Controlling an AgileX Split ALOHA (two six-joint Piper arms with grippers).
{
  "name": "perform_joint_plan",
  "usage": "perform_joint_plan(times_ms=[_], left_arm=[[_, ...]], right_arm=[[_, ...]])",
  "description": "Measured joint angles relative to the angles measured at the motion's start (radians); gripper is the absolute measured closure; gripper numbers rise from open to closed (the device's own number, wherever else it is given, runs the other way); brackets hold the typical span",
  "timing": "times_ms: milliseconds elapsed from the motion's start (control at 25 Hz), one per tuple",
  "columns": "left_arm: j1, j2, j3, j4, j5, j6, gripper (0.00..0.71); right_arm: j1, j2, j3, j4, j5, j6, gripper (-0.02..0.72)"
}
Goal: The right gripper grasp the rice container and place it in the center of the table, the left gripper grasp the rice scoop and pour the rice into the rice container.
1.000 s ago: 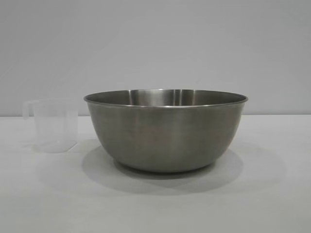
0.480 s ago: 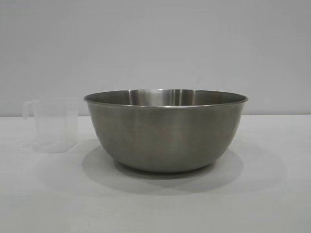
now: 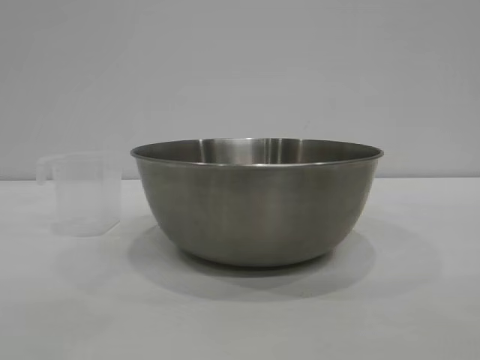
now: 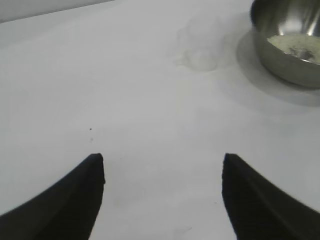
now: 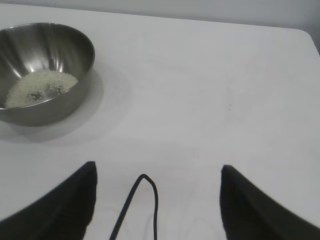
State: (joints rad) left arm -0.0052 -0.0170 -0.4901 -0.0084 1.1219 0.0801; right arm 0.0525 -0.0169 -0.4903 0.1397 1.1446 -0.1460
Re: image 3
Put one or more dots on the stainless steel mixing bowl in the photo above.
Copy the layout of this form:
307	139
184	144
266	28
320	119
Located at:
257	206

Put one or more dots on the clear plastic measuring cup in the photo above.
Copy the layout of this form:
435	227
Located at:
88	195

